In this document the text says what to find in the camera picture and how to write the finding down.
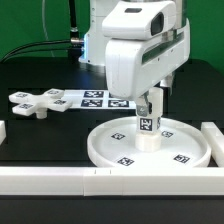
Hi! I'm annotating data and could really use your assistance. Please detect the black cables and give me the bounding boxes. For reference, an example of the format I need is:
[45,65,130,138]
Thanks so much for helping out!
[0,0,84,64]

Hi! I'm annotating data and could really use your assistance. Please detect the white cross-shaped table base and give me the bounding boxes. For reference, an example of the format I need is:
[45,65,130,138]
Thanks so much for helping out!
[9,88,72,119]

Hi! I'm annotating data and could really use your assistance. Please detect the white left fence bar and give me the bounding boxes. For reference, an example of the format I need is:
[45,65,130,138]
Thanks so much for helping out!
[0,121,6,145]

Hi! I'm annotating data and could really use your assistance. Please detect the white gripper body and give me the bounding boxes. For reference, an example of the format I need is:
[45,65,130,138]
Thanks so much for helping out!
[105,21,190,100]

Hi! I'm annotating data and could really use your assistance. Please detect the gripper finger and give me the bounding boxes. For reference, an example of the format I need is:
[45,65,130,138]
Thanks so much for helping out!
[135,94,152,117]
[160,72,175,89]

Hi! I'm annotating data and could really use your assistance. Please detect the white front fence bar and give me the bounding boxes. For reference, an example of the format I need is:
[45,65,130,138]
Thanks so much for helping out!
[0,167,224,196]

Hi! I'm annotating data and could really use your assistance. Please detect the white marker sheet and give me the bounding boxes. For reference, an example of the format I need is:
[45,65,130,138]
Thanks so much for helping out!
[63,90,135,109]

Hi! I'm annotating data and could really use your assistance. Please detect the white fence bar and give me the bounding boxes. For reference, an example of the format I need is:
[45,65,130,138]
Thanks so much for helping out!
[0,167,224,196]
[0,121,6,145]
[201,122,224,168]

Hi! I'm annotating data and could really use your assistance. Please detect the white round table top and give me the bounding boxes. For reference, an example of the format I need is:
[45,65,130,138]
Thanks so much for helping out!
[87,117,211,169]

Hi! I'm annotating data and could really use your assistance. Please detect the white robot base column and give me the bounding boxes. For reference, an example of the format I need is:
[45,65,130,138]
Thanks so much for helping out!
[79,0,117,73]

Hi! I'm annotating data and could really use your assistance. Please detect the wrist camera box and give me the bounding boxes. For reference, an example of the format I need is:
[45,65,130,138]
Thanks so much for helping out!
[102,1,176,40]

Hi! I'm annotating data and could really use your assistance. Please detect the white right fence bar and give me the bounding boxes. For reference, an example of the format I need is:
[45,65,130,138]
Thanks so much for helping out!
[201,122,224,168]

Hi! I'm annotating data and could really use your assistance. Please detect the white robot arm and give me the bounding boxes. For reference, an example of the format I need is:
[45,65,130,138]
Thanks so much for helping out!
[102,0,190,117]

